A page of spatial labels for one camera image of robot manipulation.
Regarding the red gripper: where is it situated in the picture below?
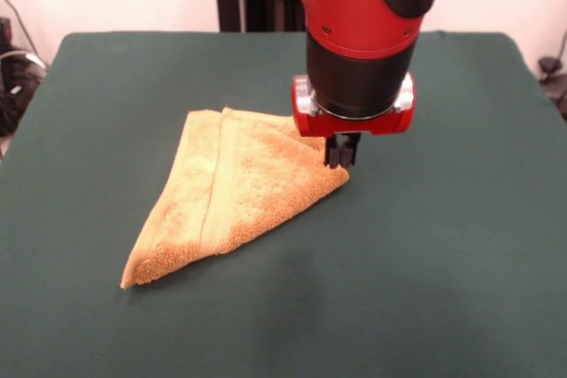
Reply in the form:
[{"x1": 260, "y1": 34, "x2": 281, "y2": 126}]
[{"x1": 291, "y1": 73, "x2": 417, "y2": 170}]

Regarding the tan towel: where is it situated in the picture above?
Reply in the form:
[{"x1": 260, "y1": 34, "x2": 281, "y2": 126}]
[{"x1": 119, "y1": 106, "x2": 351, "y2": 289}]

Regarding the dark green table cloth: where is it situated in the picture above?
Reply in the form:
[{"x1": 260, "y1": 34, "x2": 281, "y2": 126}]
[{"x1": 0, "y1": 30, "x2": 567, "y2": 378}]

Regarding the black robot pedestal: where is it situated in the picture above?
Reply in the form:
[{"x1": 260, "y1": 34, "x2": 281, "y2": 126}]
[{"x1": 214, "y1": 0, "x2": 310, "y2": 34}]

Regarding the white cable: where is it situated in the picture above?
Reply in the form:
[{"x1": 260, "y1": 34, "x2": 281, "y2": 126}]
[{"x1": 0, "y1": 50, "x2": 48, "y2": 72}]

